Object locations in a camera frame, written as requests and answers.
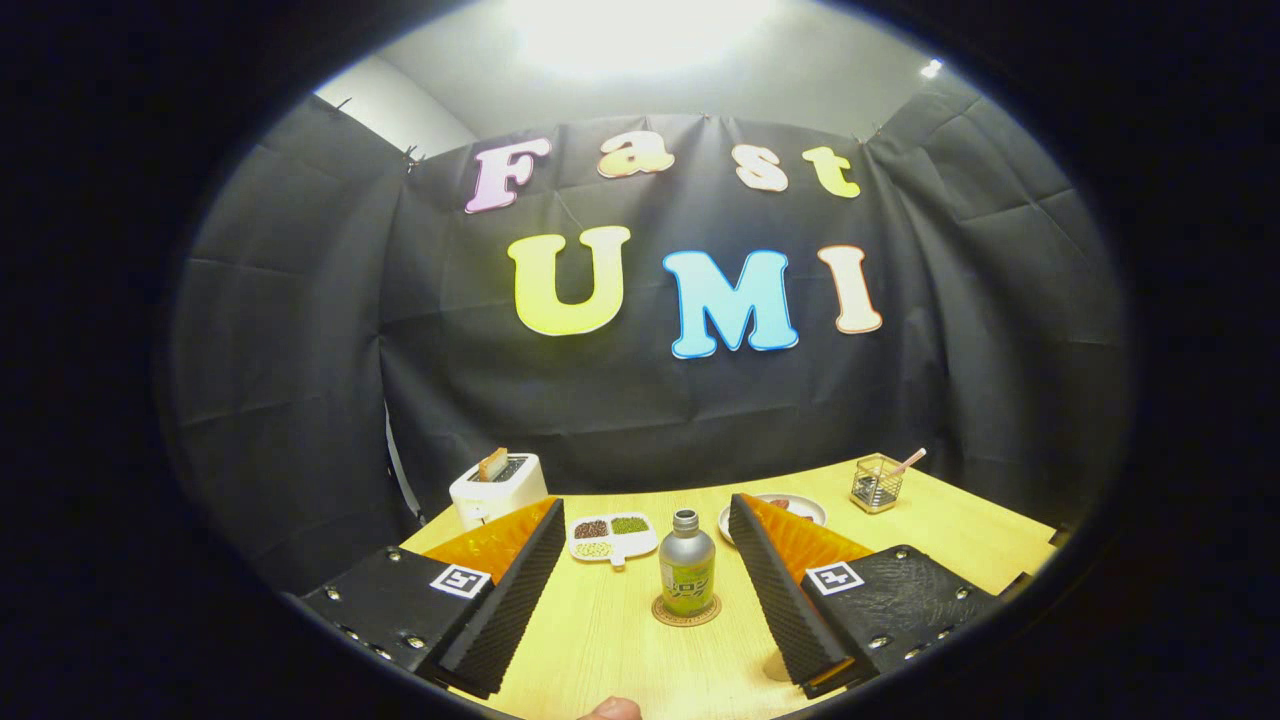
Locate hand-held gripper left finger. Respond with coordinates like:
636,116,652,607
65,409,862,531
298,495,569,701

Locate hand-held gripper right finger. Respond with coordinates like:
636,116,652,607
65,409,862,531
727,492,1005,701

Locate round brown coaster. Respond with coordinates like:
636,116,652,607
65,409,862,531
651,594,723,628

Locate silver juice bottle green label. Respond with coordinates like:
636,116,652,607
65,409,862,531
659,508,717,619

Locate white toaster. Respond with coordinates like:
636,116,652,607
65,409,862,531
449,452,549,532

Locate white oval plate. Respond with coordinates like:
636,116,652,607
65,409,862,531
718,493,828,547

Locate white divided dish of beans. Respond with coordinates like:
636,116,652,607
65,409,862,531
566,512,660,569

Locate black backdrop cloth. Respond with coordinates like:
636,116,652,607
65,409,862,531
165,95,1131,591

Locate wire mesh holder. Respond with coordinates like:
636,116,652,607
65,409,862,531
850,453,905,515

